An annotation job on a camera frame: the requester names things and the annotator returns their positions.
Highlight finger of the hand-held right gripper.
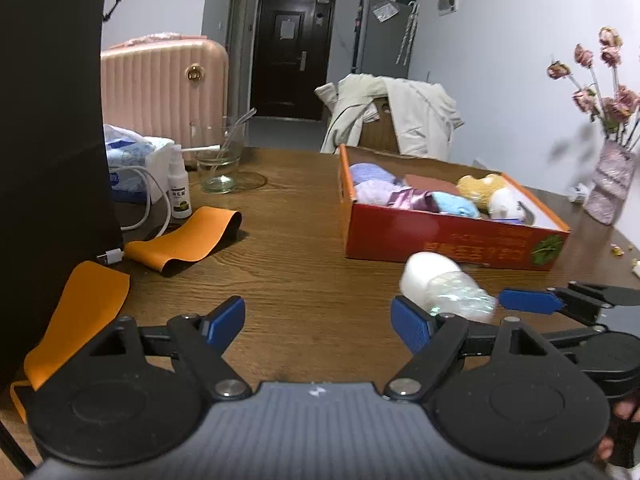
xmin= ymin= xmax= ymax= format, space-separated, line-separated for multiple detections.
xmin=542 ymin=324 xmax=613 ymax=356
xmin=499 ymin=281 xmax=640 ymax=328

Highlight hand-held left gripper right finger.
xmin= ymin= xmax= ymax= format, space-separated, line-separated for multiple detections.
xmin=382 ymin=296 xmax=556 ymax=403

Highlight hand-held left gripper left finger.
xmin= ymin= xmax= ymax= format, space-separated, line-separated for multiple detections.
xmin=90 ymin=295 xmax=253 ymax=402

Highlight iridescent crinkled bag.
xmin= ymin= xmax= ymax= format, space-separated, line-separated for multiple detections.
xmin=425 ymin=271 xmax=498 ymax=323

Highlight white round foam sponge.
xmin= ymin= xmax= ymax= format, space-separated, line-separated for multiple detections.
xmin=400 ymin=251 xmax=463 ymax=311

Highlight red cardboard box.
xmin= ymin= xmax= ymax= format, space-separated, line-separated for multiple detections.
xmin=337 ymin=144 xmax=572 ymax=271

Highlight light blue plush toy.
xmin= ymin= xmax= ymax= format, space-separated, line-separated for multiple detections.
xmin=431 ymin=191 xmax=482 ymax=219

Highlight yellow plush toy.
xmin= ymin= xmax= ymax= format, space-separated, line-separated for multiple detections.
xmin=456 ymin=174 xmax=526 ymax=222

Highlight purple satin scrunchie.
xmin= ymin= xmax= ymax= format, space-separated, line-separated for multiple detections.
xmin=387 ymin=187 xmax=441 ymax=212

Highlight purple fluffy headband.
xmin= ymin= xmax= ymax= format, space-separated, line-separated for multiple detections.
xmin=354 ymin=180 xmax=401 ymax=207

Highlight pink sponge block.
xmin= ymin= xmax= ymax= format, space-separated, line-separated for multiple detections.
xmin=402 ymin=174 xmax=463 ymax=196

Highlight purple knitted cloth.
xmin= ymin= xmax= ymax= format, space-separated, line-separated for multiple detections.
xmin=348 ymin=162 xmax=401 ymax=186

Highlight person's right hand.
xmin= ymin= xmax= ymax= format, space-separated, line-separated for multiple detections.
xmin=594 ymin=394 xmax=640 ymax=466

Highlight short orange rubber band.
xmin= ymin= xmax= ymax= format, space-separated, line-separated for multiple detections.
xmin=124 ymin=206 xmax=243 ymax=277

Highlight white spray bottle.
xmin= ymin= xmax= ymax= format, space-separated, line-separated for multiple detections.
xmin=167 ymin=144 xmax=193 ymax=219

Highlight pink textured vase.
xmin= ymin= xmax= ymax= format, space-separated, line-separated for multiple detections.
xmin=582 ymin=140 xmax=637 ymax=226

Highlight long orange rubber band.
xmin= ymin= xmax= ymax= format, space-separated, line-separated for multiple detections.
xmin=10 ymin=261 xmax=131 ymax=423

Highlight glass beaker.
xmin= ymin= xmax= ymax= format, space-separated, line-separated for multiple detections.
xmin=190 ymin=108 xmax=268 ymax=194

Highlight wooden chair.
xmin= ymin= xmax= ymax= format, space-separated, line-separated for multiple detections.
xmin=357 ymin=100 xmax=401 ymax=153

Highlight beige jacket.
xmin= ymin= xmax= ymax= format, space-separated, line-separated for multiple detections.
xmin=315 ymin=74 xmax=465 ymax=161

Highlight dried pink roses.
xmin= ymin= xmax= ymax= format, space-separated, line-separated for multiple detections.
xmin=546 ymin=26 xmax=640 ymax=151

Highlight pink ribbed suitcase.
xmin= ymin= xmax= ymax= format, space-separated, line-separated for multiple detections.
xmin=100 ymin=35 xmax=230 ymax=161

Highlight black paper bag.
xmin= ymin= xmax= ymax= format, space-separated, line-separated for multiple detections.
xmin=0 ymin=0 xmax=123 ymax=391

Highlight dark entrance door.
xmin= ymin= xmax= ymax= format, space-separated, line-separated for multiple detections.
xmin=250 ymin=0 xmax=337 ymax=122

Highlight grey interior door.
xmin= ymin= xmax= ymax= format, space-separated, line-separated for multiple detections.
xmin=225 ymin=0 xmax=249 ymax=116

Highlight grey refrigerator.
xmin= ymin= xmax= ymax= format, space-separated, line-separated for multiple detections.
xmin=352 ymin=0 xmax=418 ymax=81

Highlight white folded umbrella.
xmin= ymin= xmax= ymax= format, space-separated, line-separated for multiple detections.
xmin=397 ymin=1 xmax=420 ymax=66

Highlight white power cable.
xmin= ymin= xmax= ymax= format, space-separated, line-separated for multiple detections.
xmin=107 ymin=162 xmax=173 ymax=233

